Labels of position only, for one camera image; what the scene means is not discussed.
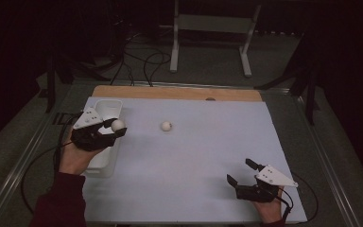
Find black stand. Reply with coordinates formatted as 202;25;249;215
37;46;112;114
254;29;321;127

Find plain white ball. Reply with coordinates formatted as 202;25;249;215
111;118;127;133

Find right hand-held gripper cable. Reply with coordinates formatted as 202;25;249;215
275;171;320;225

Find left hand-held gripper cable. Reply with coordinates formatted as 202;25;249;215
20;111;84;216

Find white plastic bin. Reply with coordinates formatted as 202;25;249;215
81;98;125;179

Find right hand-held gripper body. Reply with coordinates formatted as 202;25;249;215
234;164;300;203

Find white metal stand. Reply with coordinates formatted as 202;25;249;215
159;0;263;79

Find black floor cables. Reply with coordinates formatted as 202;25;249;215
109;29;173;88

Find person's left hand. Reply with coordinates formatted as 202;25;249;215
58;125;106;176

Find person's right hand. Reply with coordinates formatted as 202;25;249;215
252;186;285;225

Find hand-held gripper cable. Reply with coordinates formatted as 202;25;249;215
275;171;320;225
20;111;84;216

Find white table mat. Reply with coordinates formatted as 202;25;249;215
80;96;308;224

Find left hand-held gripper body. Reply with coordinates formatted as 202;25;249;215
70;107;118;152

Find metal floor rail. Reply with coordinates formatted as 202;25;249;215
291;93;362;227
0;94;64;227

